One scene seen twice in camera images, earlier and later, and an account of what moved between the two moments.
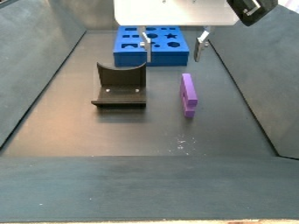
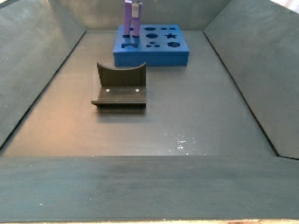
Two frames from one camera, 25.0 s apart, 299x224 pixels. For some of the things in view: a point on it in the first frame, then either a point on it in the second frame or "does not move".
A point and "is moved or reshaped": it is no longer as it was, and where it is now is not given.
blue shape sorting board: [170, 50] does not move
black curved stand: [123, 87] does not move
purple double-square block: [190, 94] is moved or reshaped
